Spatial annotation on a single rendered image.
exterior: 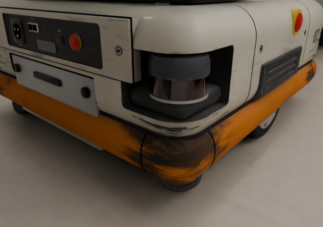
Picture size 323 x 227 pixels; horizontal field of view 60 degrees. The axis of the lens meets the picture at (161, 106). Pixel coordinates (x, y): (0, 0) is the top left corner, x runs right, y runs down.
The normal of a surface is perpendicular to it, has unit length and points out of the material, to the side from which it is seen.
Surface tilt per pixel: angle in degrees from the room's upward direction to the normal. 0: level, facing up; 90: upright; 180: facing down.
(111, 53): 90
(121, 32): 90
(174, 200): 0
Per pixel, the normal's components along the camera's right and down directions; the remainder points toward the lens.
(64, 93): -0.64, 0.29
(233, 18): 0.59, -0.40
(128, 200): 0.00, -0.92
